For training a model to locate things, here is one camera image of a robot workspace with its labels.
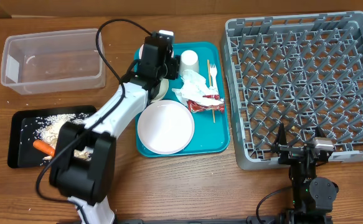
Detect crumpled white napkin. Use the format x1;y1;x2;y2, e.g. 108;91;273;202
172;69;224;106

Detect peanut food scraps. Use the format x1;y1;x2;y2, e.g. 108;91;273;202
42;147;93;161

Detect white bowl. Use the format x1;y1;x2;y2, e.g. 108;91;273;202
138;44;144;59
151;78;169;103

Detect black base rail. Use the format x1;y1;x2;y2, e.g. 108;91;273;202
114;215;333;224

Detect grey dishwasher rack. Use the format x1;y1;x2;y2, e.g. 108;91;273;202
221;11;363;170

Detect teal serving tray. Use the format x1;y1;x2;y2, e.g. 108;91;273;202
133;42;231;158

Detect wooden skewer stick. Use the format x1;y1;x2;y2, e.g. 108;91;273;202
207;59;215;123

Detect rice food scraps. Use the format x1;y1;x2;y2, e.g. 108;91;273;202
34;113;89;148

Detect red snack wrapper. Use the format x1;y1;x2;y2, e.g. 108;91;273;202
187;95;225;113

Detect white plastic fork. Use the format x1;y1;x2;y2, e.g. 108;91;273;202
209;63;217;90

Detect black plastic tray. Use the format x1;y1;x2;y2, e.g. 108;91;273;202
7;105;97;169

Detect orange carrot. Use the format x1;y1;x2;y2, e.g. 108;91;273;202
33;140;55;157

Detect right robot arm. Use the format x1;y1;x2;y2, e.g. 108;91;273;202
271;124;339;223

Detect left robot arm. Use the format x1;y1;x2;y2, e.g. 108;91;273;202
45;30;180;223

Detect white round plate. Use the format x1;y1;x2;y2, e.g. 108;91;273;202
137;100;195;155

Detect clear plastic bin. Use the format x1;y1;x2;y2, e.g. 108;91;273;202
1;28;106;95

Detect white paper cup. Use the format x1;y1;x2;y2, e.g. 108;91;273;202
179;50;199;76

